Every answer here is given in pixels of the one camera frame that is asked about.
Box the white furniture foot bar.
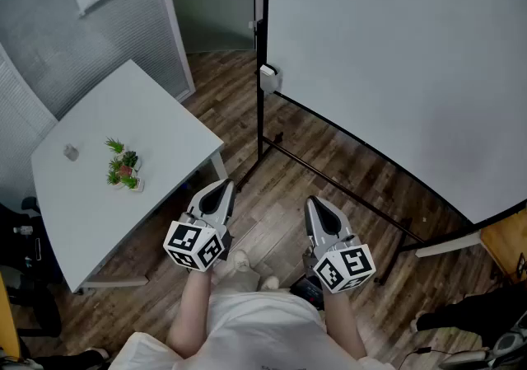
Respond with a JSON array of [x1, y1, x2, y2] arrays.
[[414, 232, 483, 258]]

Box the person's beige trousers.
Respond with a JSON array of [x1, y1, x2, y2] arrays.
[[212, 265, 281, 299]]

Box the black waist device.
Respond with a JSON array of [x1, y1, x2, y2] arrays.
[[290, 277, 326, 311]]

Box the grey metallic device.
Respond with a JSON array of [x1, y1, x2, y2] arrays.
[[438, 312, 527, 370]]

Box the frosted glass door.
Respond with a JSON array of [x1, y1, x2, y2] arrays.
[[162, 0, 259, 54]]

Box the person's left forearm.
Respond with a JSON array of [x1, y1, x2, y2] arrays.
[[166, 269, 213, 359]]

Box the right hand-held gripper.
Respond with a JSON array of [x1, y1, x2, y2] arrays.
[[303, 195, 377, 294]]

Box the person's left white shoe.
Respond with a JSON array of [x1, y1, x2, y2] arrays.
[[232, 251, 250, 273]]

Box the black cable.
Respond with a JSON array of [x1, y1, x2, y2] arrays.
[[397, 345, 454, 370]]

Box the whiteboard on black stand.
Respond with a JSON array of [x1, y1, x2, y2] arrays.
[[236, 0, 527, 285]]

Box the yellow wooden cabinet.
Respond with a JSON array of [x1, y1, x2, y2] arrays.
[[479, 207, 527, 283]]

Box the black office chair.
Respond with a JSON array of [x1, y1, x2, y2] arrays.
[[0, 197, 63, 339]]

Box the white table foot bar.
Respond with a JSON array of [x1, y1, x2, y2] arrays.
[[77, 276, 149, 294]]

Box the person's right forearm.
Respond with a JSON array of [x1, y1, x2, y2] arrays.
[[323, 288, 367, 361]]

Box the white table leg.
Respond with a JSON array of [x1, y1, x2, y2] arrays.
[[209, 152, 229, 180]]

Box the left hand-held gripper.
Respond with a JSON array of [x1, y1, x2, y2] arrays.
[[163, 179, 236, 274]]

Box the person's white t-shirt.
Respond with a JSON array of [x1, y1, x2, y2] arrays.
[[109, 289, 396, 370]]

